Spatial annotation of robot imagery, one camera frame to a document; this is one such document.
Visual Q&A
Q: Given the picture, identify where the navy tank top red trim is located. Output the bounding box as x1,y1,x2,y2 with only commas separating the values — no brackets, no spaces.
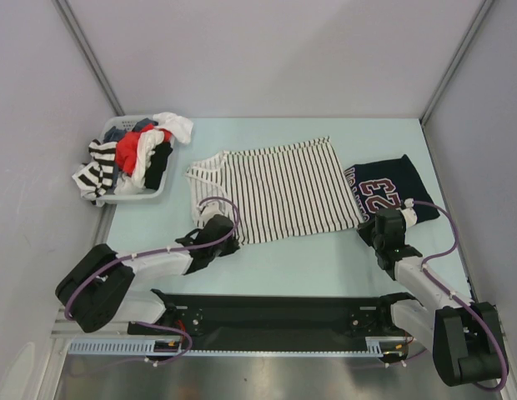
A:
344,154,433,222

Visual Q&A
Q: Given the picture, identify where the thin striped white tank top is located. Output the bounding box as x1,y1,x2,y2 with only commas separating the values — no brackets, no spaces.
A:
185,137,363,245

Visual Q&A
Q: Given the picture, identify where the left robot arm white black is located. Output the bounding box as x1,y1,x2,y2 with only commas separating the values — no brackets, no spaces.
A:
55,214,239,333

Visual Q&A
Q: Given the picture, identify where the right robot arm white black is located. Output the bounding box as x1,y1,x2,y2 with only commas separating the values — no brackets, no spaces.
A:
357,207,509,392

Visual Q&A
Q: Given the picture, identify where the black white striped tank top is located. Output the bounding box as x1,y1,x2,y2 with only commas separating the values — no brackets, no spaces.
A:
72,139,118,202

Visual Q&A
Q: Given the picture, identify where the grey blue tank top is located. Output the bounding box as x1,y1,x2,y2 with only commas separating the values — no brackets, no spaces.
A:
102,116,158,143

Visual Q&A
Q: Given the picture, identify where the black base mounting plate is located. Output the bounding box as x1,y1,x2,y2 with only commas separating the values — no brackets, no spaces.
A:
127,292,404,353

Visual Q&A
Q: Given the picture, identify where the grey plastic laundry basket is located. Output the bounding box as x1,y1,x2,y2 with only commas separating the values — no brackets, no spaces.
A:
99,114,178,204

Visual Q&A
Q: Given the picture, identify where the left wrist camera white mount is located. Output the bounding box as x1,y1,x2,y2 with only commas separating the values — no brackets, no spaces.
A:
199,201,223,224

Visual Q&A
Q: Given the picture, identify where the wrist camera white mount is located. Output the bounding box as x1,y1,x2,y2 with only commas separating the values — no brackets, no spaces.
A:
400,198,418,229
199,201,223,224

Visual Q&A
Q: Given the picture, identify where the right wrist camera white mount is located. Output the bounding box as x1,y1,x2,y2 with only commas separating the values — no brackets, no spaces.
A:
400,198,418,229

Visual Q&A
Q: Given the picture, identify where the slotted cable duct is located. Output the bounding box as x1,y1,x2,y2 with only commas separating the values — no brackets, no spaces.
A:
68,336,409,359

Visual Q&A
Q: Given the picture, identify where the aluminium extrusion rail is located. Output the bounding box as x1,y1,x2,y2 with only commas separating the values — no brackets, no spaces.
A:
51,306,128,338

